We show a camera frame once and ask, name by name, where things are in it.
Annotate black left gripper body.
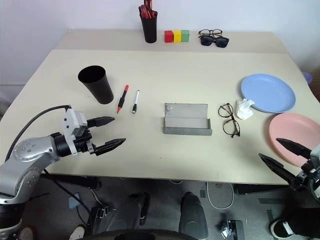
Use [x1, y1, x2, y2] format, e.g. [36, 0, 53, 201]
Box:
[73, 125, 98, 156]

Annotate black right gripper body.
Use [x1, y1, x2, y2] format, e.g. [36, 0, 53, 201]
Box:
[290, 160, 314, 193]

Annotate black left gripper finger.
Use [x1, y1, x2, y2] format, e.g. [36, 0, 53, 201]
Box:
[93, 137, 127, 157]
[86, 116, 116, 128]

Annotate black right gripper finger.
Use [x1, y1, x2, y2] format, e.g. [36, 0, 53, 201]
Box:
[275, 137, 313, 160]
[258, 153, 299, 190]

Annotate pink plate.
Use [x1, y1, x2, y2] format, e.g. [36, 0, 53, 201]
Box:
[268, 112, 320, 168]

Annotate empty black cup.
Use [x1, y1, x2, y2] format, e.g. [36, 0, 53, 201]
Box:
[77, 65, 115, 105]

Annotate dark trouser leg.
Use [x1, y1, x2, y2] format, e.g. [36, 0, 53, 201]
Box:
[281, 206, 320, 238]

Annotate white marker with black cap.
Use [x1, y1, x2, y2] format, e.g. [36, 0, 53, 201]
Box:
[132, 89, 141, 115]

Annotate black and white shoe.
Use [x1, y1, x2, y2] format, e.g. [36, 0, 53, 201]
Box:
[269, 218, 296, 239]

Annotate blue floor piece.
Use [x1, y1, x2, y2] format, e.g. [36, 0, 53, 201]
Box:
[68, 191, 83, 210]

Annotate blue plate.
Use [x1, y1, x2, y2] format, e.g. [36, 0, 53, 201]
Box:
[240, 73, 297, 115]

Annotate crumpled white tissue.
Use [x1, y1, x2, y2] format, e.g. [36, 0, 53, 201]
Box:
[234, 98, 256, 121]

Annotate dark rounded shape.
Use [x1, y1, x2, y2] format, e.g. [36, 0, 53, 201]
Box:
[127, 191, 151, 227]
[178, 191, 210, 240]

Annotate purple round object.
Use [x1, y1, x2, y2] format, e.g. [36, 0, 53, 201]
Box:
[300, 71, 314, 86]

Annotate black thin-rimmed eyeglasses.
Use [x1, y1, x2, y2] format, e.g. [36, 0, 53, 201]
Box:
[217, 102, 241, 139]

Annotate open grey glasses case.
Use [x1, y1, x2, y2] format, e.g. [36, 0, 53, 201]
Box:
[163, 102, 213, 137]

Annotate black pen holder cup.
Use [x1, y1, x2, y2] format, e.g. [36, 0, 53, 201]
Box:
[139, 10, 159, 44]

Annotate green cube block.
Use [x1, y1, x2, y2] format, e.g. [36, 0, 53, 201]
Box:
[180, 29, 191, 43]

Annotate black sunglasses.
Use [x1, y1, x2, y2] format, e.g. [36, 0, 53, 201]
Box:
[199, 35, 230, 49]

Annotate brown thin-rimmed eyeglasses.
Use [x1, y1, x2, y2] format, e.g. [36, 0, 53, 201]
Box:
[198, 28, 224, 39]

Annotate black table frame bar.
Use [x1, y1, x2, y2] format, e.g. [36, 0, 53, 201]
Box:
[39, 172, 103, 190]
[235, 183, 293, 196]

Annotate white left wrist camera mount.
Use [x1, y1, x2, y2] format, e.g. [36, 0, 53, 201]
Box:
[60, 107, 89, 156]

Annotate black floor cable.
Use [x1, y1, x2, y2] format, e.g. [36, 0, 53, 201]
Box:
[43, 169, 94, 227]

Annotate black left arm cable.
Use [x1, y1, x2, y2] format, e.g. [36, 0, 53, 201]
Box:
[4, 104, 73, 164]

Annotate metal bracket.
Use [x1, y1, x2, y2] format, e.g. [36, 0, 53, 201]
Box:
[219, 219, 245, 240]
[88, 205, 114, 227]

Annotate white floor cable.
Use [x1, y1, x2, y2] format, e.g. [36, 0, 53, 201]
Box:
[205, 181, 235, 210]

